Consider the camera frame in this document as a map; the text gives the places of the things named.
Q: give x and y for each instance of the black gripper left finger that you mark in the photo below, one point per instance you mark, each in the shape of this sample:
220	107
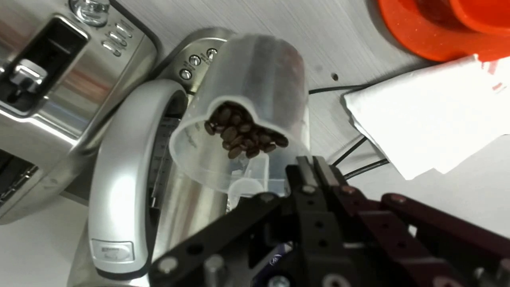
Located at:
303	185

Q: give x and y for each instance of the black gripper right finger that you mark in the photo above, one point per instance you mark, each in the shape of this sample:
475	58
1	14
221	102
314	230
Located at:
403	223

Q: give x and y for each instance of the clear plastic jar coffee beans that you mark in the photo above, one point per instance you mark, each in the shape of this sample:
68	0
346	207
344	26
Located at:
255	80

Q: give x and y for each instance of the red bowl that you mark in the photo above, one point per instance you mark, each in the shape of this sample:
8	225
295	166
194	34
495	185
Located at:
483	13

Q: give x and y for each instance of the white cloth red stripe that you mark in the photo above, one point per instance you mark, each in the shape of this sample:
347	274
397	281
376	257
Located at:
435	121

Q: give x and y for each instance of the silver electric kettle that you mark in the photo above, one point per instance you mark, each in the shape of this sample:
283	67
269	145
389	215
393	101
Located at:
124	175

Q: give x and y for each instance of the red plate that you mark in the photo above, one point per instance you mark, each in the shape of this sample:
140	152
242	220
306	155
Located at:
419	37

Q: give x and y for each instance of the silver four-slot toaster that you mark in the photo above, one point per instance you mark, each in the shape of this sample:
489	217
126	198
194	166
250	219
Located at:
68	105

